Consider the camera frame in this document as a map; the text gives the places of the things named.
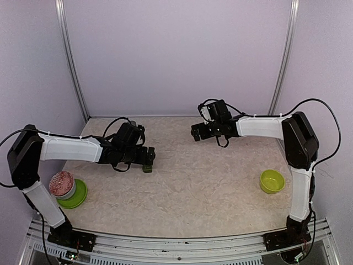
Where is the right aluminium frame post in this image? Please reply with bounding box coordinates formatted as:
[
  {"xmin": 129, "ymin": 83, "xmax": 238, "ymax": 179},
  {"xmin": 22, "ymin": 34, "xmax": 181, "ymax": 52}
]
[{"xmin": 268, "ymin": 0, "xmax": 300, "ymax": 115}]

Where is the front aluminium rail base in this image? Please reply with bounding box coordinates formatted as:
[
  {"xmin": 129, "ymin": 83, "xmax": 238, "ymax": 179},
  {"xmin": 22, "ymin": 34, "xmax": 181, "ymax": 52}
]
[{"xmin": 19, "ymin": 218, "xmax": 340, "ymax": 265}]

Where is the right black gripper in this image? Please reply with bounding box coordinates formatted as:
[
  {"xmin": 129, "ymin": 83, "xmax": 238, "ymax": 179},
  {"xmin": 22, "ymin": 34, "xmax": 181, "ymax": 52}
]
[{"xmin": 190, "ymin": 120, "xmax": 221, "ymax": 141}]

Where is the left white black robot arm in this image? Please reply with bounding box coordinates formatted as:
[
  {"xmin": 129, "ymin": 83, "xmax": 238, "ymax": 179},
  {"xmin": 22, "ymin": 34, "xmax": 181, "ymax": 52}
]
[{"xmin": 7, "ymin": 117, "xmax": 156, "ymax": 246}]

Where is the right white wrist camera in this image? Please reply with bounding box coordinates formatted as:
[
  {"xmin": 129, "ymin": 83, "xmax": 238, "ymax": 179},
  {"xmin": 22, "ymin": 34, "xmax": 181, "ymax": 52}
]
[{"xmin": 197, "ymin": 104, "xmax": 212, "ymax": 124}]

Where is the green weekly pill organizer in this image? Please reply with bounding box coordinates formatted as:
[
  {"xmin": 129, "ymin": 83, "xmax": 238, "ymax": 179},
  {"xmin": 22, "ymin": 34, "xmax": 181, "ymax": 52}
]
[{"xmin": 142, "ymin": 165, "xmax": 153, "ymax": 173}]

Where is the green plate left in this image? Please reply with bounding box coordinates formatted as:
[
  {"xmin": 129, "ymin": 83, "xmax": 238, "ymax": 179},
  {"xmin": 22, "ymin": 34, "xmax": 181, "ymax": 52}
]
[{"xmin": 56, "ymin": 179, "xmax": 88, "ymax": 209}]

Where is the red patterned round tin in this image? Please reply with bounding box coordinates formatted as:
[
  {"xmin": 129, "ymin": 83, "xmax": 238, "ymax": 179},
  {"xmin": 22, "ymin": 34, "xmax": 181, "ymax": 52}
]
[{"xmin": 49, "ymin": 171, "xmax": 76, "ymax": 200}]

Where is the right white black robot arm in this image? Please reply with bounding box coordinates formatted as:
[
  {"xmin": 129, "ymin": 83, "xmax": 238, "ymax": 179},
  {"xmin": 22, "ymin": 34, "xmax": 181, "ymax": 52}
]
[{"xmin": 181, "ymin": 134, "xmax": 296, "ymax": 237}]

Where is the green bowl right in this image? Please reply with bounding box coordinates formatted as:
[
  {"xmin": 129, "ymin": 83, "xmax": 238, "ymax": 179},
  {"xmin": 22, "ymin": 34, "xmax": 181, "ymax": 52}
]
[{"xmin": 260, "ymin": 169, "xmax": 285, "ymax": 194}]

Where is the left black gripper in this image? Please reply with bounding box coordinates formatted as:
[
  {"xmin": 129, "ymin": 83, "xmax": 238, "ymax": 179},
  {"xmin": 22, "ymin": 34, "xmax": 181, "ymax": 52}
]
[{"xmin": 120, "ymin": 146, "xmax": 156, "ymax": 166}]

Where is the aluminium frame post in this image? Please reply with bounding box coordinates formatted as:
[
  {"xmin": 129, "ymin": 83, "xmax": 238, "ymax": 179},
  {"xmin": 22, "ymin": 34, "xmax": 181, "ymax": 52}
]
[
  {"xmin": 268, "ymin": 0, "xmax": 300, "ymax": 115},
  {"xmin": 55, "ymin": 0, "xmax": 90, "ymax": 122}
]

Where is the left aluminium frame post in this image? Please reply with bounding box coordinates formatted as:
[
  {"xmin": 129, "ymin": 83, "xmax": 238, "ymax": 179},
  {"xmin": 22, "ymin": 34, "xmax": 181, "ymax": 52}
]
[{"xmin": 55, "ymin": 0, "xmax": 90, "ymax": 122}]

